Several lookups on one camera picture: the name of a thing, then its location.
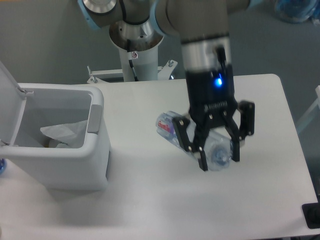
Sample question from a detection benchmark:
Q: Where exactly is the black cable on pedestal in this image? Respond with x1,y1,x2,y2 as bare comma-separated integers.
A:
126,39,139,82

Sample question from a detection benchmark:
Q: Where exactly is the white pedestal base frame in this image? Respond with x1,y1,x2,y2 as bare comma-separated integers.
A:
86,59,178,84

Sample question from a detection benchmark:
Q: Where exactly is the clear plastic water bottle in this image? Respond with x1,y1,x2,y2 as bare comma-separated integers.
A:
155,111,233,171

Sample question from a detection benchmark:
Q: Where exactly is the black device at table edge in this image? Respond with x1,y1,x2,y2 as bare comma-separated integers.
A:
302,202,320,229

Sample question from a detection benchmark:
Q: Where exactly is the white plastic wrapper bag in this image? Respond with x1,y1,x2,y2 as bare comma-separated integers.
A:
40,120,88,149

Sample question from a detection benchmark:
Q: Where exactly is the blue object at left edge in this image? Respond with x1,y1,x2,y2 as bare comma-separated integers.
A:
0,158,7,175

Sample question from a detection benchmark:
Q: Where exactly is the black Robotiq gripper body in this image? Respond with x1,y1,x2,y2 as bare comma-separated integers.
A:
185,64,238,130

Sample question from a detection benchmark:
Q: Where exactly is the trash inside can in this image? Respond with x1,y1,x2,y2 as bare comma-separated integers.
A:
45,139,69,149

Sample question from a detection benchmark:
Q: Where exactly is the white trash can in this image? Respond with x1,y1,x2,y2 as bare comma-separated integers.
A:
0,65,111,191

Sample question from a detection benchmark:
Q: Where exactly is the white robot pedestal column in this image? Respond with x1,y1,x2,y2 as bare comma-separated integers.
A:
118,46,158,82

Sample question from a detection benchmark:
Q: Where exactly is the white frame at right edge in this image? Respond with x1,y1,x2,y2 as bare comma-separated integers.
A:
296,85,320,135

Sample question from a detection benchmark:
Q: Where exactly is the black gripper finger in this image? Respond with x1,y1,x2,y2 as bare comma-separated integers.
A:
223,100,255,162
172,116,209,172

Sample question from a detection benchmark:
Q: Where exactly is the blue bag in corner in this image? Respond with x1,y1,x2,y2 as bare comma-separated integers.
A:
273,0,320,26

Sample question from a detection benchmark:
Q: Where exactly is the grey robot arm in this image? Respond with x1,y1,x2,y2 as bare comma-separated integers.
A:
78,0,255,171

